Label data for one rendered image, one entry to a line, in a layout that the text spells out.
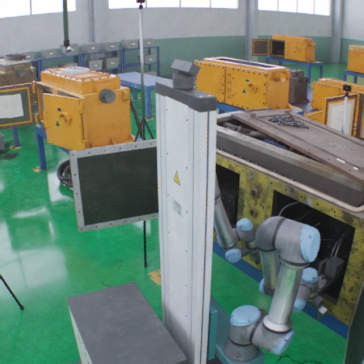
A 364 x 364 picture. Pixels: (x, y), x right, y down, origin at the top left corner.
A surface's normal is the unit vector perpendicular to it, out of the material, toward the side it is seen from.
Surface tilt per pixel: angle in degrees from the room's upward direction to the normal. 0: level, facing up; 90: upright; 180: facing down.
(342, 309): 90
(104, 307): 0
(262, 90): 90
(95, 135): 90
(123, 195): 90
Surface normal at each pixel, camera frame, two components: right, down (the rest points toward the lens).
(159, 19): 0.60, 0.31
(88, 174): 0.37, 0.36
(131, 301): -0.01, -0.92
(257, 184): -0.81, 0.23
